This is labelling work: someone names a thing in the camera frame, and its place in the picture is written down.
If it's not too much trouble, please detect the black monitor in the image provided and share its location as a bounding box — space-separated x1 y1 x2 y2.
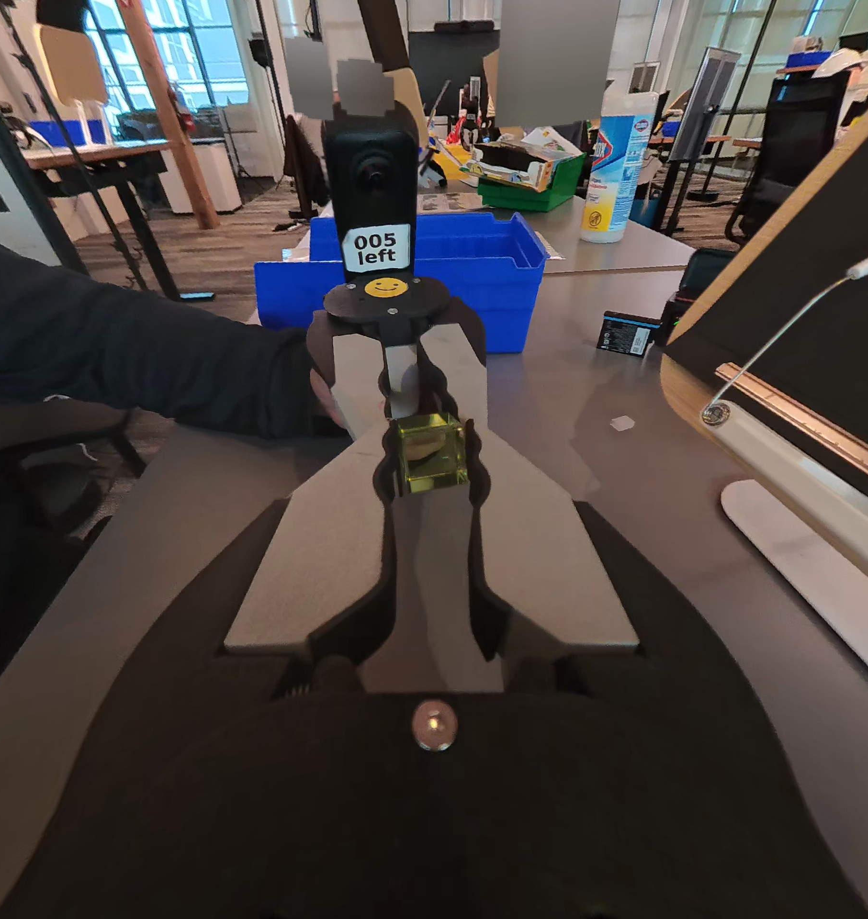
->
408 29 499 116

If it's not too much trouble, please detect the wooden post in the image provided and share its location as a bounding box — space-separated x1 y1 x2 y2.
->
118 0 219 231

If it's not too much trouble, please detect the black board with wooden rim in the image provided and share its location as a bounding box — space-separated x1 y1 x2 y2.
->
660 85 868 518

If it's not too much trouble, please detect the grey upright panel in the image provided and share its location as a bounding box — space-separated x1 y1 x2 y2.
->
667 46 742 162

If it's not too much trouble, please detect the printed cardboard packaging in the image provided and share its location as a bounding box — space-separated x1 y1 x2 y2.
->
462 129 586 191

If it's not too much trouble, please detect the blue plastic bin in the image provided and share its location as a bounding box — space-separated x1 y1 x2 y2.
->
254 212 547 354

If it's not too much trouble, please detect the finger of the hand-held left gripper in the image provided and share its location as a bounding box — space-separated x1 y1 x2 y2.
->
424 319 488 432
330 334 395 444

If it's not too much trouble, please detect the black charging case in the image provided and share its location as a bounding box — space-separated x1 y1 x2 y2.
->
660 247 736 346

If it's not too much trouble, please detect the disinfectant wipes canister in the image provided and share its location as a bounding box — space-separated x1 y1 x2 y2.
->
579 90 659 244

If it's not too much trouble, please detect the wooden desk with black legs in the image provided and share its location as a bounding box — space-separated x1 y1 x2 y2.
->
24 140 219 303

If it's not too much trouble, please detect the person's left forearm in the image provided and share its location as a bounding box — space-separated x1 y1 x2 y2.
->
0 230 320 440

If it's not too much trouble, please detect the green plastic bin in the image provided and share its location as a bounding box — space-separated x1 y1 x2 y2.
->
477 154 586 214

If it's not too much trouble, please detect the small black box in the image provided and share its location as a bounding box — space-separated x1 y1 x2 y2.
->
596 311 661 358

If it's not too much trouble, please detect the white board stand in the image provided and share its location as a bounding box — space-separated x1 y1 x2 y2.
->
699 402 868 694

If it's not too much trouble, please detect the white cabinet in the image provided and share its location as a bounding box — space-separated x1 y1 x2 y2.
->
157 140 242 215

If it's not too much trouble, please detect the printed paper sheet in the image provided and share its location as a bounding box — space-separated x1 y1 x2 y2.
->
416 192 492 213

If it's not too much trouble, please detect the black office chair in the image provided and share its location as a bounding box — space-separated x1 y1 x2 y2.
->
724 72 858 245

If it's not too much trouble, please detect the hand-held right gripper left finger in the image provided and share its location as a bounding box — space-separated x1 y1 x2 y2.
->
222 420 399 665

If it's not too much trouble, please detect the yellow-green transparent cube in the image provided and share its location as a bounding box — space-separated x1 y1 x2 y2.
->
394 415 471 496

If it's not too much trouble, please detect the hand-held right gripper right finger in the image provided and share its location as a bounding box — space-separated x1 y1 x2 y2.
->
468 418 642 663

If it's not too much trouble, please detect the person's left hand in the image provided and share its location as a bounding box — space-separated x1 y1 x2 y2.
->
309 370 350 430

